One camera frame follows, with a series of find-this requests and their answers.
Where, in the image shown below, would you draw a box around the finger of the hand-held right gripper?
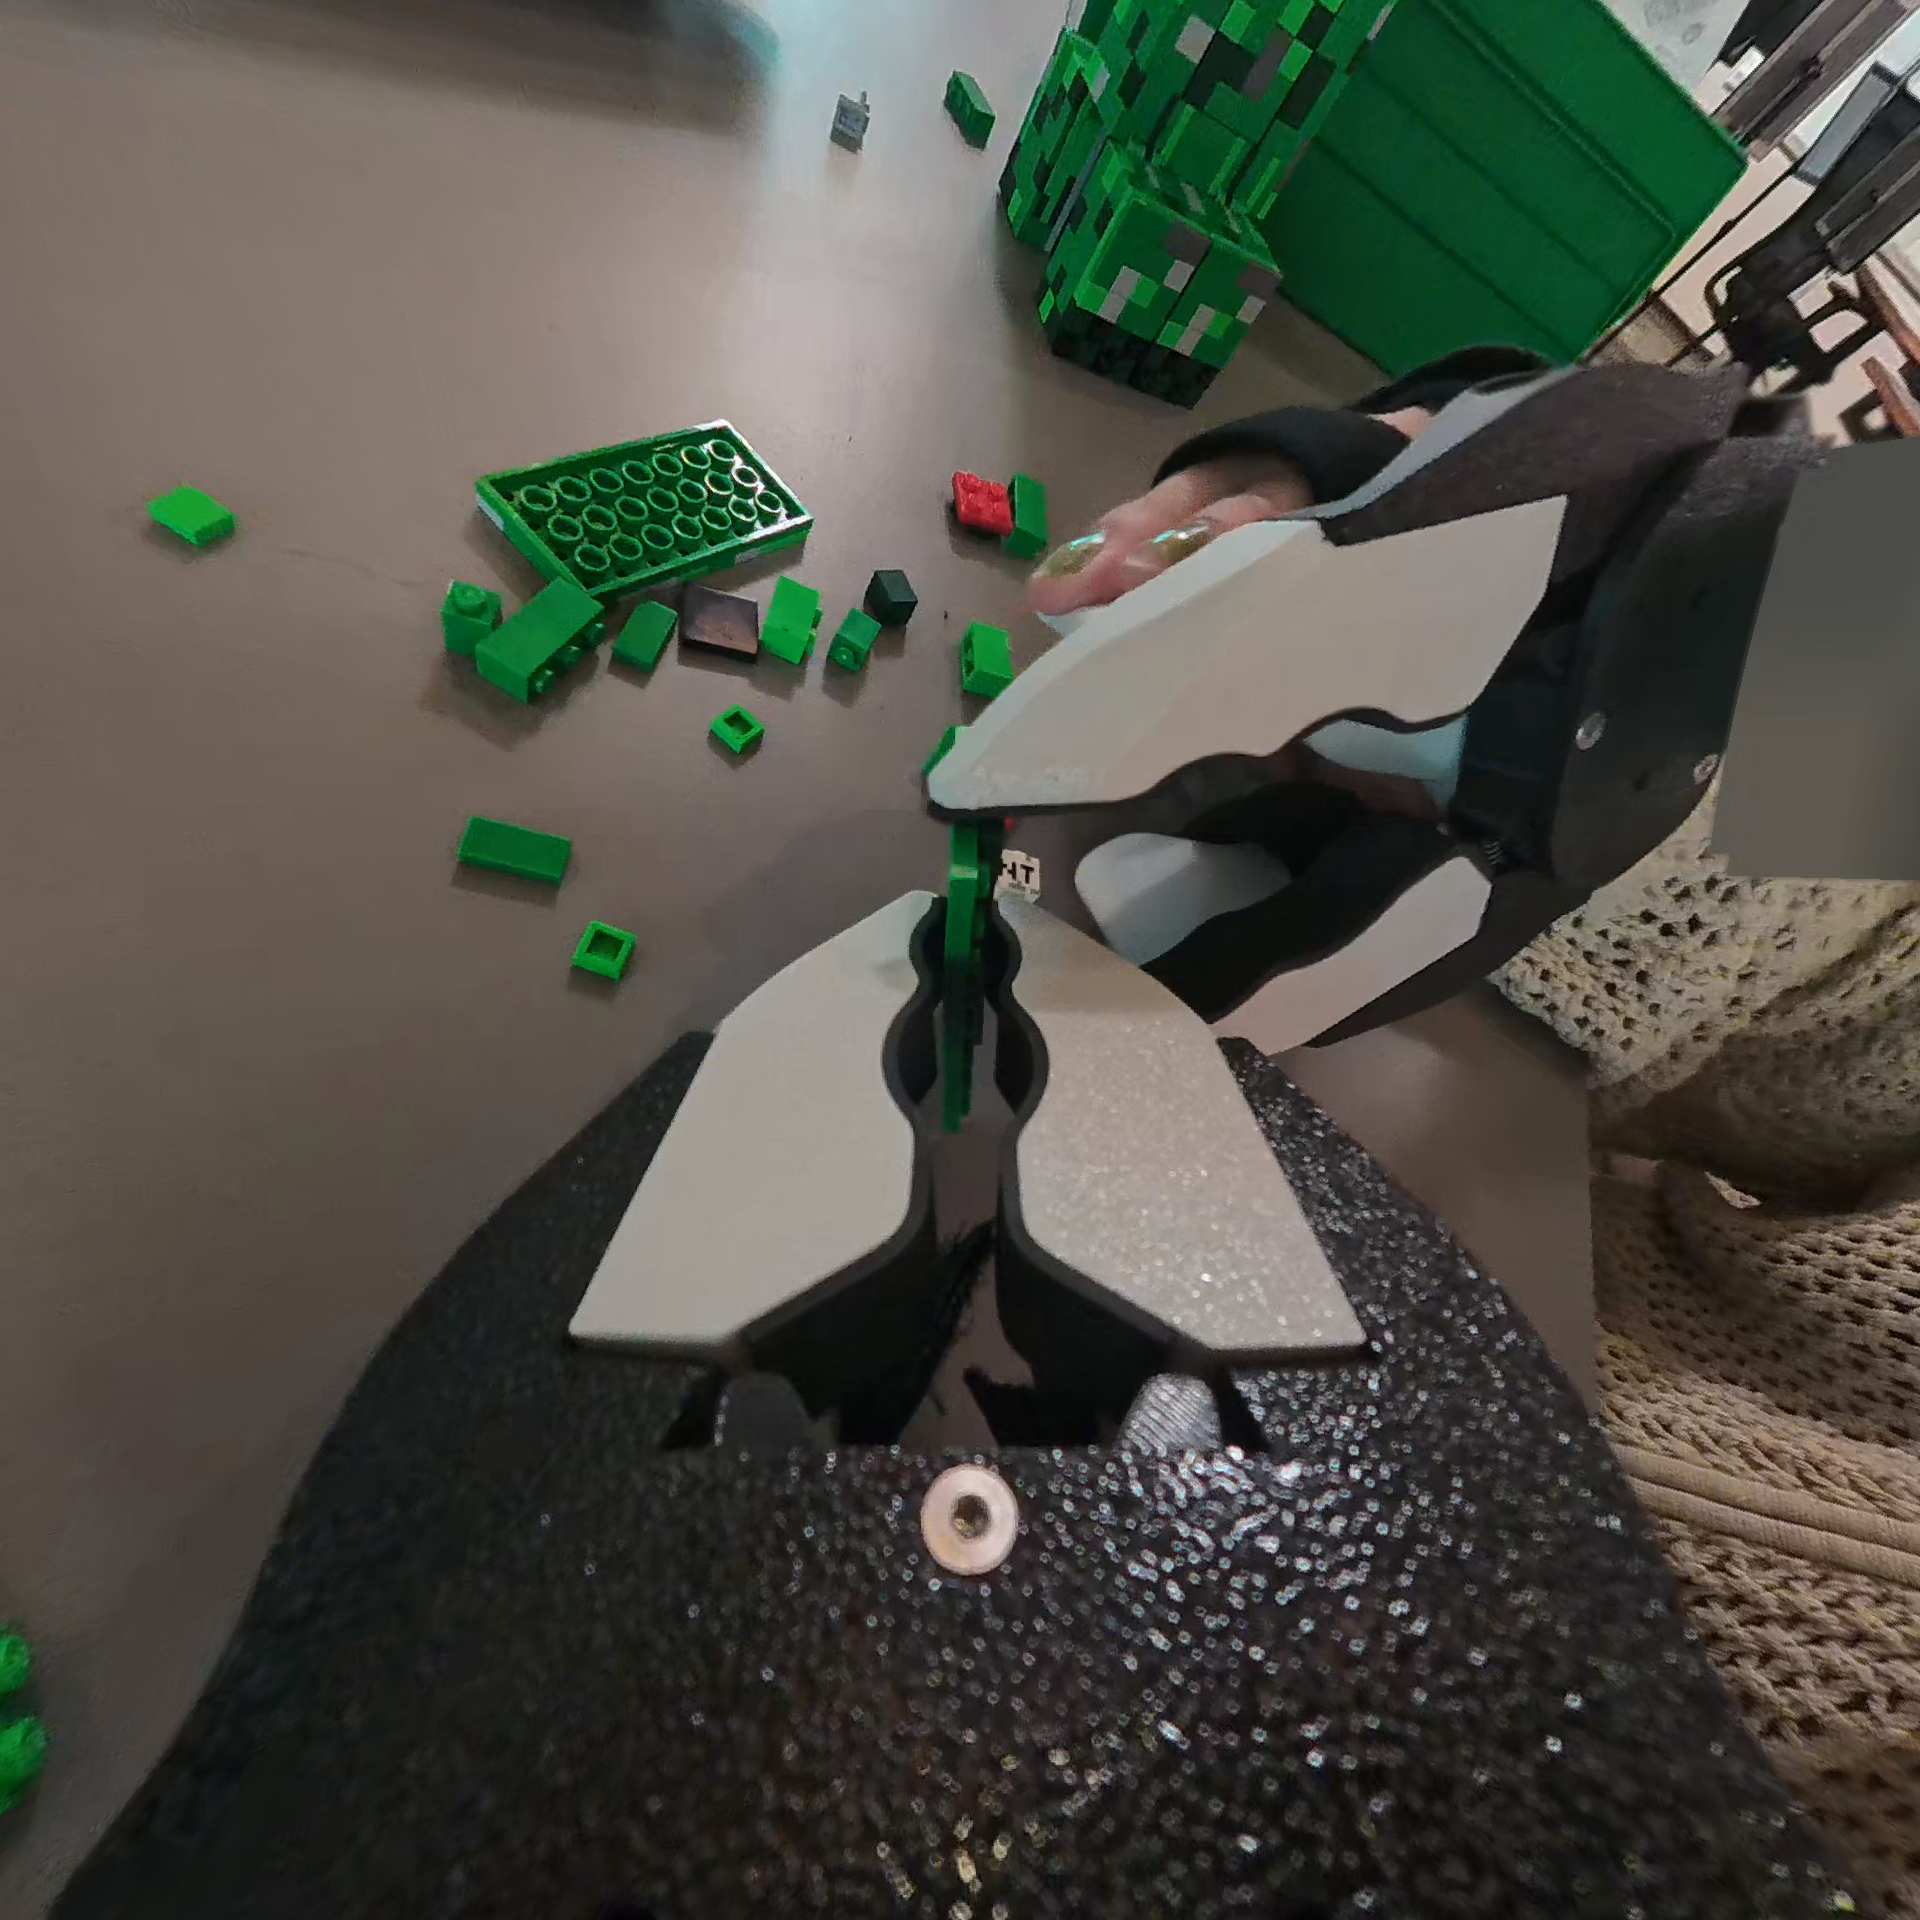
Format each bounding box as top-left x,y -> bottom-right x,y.
920,495 -> 1573,826
1248,862 -> 1498,1052

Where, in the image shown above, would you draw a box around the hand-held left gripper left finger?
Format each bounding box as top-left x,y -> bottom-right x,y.
566,889 -> 942,1353

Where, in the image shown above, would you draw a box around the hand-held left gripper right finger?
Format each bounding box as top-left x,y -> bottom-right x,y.
989,900 -> 1370,1366

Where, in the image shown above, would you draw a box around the green tiled lego plate assembly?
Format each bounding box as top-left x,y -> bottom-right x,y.
920,721 -> 1044,1134

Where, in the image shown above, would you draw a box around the small green lego pieces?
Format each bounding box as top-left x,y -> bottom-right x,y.
146,483 -> 1051,985

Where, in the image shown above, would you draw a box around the person's right forearm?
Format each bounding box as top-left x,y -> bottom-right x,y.
1492,839 -> 1920,1203

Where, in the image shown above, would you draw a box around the built green creeper lego model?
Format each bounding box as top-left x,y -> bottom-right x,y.
998,0 -> 1397,410

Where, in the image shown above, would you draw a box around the large bare green lego plate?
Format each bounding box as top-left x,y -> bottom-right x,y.
475,421 -> 815,602

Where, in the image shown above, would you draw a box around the person's right hand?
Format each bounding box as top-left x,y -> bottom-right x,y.
1026,451 -> 1322,617

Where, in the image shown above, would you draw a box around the green plastic bin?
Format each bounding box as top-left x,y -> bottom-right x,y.
1276,0 -> 1752,380

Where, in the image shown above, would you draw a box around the person's cream knit sweater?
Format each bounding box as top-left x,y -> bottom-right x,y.
1590,1161 -> 1920,1920

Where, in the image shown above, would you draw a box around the green lego wall panel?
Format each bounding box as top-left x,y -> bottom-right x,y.
0,1622 -> 50,1807

